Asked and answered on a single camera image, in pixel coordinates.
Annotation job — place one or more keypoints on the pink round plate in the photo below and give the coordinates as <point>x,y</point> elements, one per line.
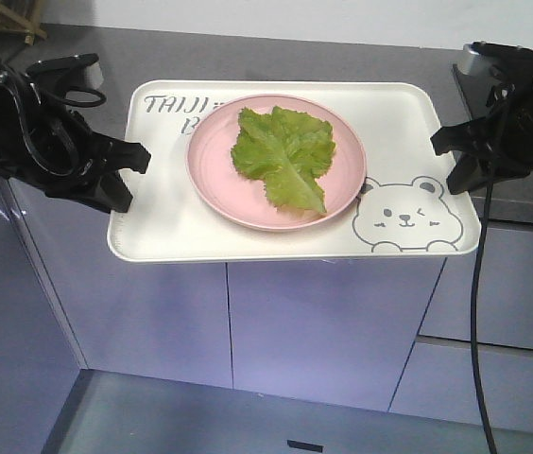
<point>243,201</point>

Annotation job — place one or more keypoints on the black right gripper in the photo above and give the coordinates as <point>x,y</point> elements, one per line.
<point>447,139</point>

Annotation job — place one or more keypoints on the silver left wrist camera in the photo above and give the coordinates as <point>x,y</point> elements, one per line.
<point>80,70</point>

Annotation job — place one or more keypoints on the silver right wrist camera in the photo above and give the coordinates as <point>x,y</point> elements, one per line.
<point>479,57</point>

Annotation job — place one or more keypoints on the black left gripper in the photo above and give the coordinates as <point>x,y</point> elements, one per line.
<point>46,142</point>

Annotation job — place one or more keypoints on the black induction cooktop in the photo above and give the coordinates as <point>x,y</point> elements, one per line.
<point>500,135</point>

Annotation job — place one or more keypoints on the cream bear serving tray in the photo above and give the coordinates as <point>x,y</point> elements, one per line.
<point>403,207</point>

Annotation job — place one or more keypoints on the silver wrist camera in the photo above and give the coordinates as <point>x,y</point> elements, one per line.
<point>80,70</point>
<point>479,57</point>

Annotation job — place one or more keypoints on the wooden dish rack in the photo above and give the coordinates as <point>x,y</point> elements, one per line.
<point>23,17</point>

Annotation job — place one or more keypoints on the lavender lower cabinet doors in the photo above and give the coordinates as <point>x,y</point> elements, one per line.
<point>98,355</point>

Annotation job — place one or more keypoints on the green lettuce leaf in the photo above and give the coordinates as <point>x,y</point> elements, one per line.
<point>288,151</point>

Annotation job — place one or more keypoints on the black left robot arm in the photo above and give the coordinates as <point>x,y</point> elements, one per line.
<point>45,142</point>

